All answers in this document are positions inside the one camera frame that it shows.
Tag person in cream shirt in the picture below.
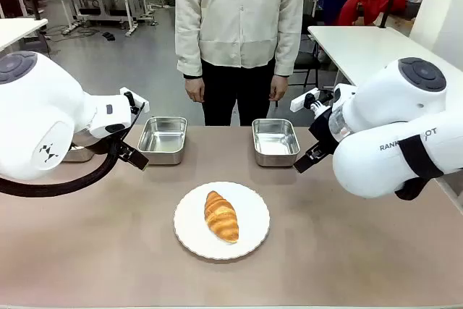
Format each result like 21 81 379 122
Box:
173 0 308 127

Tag black folding chair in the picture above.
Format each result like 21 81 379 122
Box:
292 14 323 89

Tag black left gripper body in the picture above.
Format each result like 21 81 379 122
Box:
115 140 132 161

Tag person left hand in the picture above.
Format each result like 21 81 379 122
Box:
269 75 289 102

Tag golden croissant bread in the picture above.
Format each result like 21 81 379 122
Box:
204 190 240 244

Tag person right forearm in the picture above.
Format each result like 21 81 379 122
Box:
174 12 204 80

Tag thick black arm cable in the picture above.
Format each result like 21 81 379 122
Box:
0 101 146 198

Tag white scalloped plate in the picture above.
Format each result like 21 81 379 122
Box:
173 181 271 261

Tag black arm cable sleeve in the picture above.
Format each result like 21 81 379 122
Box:
395 134 445 201

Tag large white side table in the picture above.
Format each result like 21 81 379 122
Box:
307 25 463 107

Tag person right hand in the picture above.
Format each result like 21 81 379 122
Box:
184 77 205 103

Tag person left forearm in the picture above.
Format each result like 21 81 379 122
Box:
273 15 305 78

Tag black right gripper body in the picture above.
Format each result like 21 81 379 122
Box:
308 105 340 156

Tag steel rectangular container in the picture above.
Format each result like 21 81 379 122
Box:
252 117 301 168
137 116 188 166
61 135 109 164

